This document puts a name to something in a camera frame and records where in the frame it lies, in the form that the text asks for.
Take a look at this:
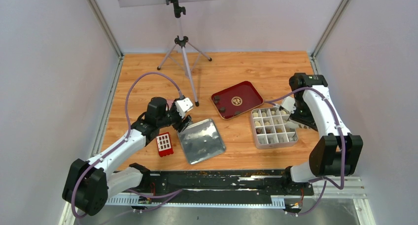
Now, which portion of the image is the silver compartment tin box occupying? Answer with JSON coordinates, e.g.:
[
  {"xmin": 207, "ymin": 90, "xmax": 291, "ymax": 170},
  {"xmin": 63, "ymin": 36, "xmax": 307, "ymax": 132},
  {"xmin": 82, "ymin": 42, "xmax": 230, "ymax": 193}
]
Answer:
[{"xmin": 250, "ymin": 107, "xmax": 299, "ymax": 150}]

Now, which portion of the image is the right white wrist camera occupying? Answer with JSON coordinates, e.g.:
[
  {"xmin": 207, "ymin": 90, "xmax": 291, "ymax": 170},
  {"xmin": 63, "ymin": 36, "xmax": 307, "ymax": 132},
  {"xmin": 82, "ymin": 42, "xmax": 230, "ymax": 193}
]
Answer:
[{"xmin": 280, "ymin": 96, "xmax": 296, "ymax": 114}]

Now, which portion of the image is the silver tin lid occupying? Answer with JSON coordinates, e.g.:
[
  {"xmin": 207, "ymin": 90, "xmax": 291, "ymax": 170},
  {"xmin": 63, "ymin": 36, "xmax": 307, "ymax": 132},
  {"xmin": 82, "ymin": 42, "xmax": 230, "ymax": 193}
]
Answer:
[{"xmin": 177, "ymin": 119, "xmax": 226, "ymax": 165}]

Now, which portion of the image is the red small box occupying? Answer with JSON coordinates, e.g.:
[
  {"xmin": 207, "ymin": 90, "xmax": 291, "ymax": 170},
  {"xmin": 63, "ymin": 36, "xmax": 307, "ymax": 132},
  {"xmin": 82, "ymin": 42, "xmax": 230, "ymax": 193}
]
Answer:
[{"xmin": 156, "ymin": 132, "xmax": 174, "ymax": 157}]

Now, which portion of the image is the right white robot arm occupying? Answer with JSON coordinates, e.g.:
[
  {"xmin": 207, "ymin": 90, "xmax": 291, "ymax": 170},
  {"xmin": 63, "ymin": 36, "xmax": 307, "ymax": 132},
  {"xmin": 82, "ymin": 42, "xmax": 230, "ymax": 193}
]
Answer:
[{"xmin": 281, "ymin": 73, "xmax": 363, "ymax": 194}]

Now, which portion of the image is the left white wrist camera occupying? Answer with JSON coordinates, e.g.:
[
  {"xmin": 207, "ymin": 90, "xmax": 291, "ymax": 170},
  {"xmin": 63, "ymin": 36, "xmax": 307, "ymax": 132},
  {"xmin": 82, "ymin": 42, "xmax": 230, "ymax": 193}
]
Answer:
[{"xmin": 174, "ymin": 97, "xmax": 194, "ymax": 119}]

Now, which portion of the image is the red lacquer tray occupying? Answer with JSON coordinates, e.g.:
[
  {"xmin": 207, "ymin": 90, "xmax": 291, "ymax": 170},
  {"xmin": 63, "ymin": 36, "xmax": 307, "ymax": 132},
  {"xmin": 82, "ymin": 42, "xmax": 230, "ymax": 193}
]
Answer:
[{"xmin": 211, "ymin": 81, "xmax": 264, "ymax": 120}]

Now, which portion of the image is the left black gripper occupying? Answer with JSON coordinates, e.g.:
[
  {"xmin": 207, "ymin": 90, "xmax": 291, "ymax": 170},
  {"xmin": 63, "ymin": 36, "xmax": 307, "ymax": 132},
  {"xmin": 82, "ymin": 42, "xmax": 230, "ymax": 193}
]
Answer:
[{"xmin": 157, "ymin": 98, "xmax": 193, "ymax": 133}]

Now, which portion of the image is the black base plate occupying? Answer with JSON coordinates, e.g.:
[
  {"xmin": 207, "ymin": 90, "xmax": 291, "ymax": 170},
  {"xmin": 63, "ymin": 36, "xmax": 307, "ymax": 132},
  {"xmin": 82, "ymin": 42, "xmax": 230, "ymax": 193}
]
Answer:
[{"xmin": 119, "ymin": 168, "xmax": 315, "ymax": 205}]

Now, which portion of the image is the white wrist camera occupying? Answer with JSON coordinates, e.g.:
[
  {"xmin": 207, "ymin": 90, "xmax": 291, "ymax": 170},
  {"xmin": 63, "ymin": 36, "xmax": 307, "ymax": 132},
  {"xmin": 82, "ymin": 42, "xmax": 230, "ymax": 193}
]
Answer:
[
  {"xmin": 280, "ymin": 96, "xmax": 296, "ymax": 114},
  {"xmin": 174, "ymin": 97, "xmax": 194, "ymax": 119}
]

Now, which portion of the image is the grey tripod stand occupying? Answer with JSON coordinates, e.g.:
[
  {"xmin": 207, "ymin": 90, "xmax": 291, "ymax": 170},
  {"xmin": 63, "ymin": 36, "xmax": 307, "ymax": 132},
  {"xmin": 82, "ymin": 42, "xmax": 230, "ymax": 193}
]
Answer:
[{"xmin": 157, "ymin": 0, "xmax": 212, "ymax": 107}]

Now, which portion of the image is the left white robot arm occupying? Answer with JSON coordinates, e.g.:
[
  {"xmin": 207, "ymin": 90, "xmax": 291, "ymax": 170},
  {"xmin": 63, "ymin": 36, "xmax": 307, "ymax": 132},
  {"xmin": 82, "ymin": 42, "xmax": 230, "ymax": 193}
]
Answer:
[{"xmin": 62, "ymin": 97, "xmax": 193, "ymax": 216}]

